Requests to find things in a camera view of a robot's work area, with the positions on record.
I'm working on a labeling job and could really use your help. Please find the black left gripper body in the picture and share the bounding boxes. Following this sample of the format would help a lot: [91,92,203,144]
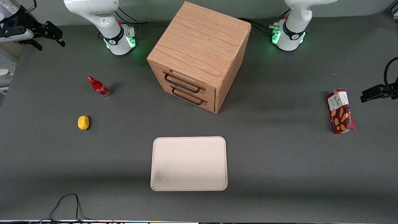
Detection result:
[386,82,398,100]

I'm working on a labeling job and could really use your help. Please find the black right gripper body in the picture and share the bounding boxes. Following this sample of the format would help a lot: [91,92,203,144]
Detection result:
[0,12,44,44]

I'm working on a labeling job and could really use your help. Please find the red coke bottle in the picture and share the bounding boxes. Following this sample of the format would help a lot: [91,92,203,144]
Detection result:
[87,76,112,99]

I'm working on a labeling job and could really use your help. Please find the beige plastic tray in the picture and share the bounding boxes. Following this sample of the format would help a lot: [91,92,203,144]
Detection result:
[150,136,228,191]

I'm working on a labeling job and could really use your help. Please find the beige chair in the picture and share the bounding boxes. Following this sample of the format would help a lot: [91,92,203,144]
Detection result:
[0,42,24,63]

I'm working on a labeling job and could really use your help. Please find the red cookie box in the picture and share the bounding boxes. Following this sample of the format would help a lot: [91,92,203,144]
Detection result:
[326,89,356,134]

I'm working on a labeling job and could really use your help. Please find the white chair base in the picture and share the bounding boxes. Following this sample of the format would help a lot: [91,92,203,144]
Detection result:
[0,68,15,95]

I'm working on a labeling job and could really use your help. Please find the yellow lemon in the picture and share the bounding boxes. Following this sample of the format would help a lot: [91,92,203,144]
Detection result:
[77,115,90,130]

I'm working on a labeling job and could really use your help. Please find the wooden drawer front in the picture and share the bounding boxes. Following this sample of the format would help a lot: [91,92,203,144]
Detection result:
[160,83,216,113]
[150,63,216,102]

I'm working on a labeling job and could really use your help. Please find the wooden drawer cabinet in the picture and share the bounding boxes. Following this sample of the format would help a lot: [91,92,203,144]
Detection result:
[146,1,252,114]

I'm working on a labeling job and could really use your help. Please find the black looped gripper cable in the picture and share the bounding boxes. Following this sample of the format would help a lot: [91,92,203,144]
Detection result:
[383,57,398,92]

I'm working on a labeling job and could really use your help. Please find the black right arm base cables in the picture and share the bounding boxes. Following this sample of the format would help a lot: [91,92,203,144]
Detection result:
[114,6,150,40]

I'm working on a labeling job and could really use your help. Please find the black arm base cables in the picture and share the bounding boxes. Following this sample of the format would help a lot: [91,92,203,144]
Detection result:
[237,9,291,35]
[114,6,150,40]

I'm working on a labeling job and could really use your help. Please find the black left arm base cables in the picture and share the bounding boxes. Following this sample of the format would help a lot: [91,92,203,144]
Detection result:
[237,9,291,35]

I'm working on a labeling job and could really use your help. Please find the black metal drawer handle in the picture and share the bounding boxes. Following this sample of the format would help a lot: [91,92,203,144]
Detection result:
[164,73,202,94]
[172,87,204,106]

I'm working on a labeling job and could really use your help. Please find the thin black table cable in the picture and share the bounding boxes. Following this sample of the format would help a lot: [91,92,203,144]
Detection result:
[37,194,103,224]

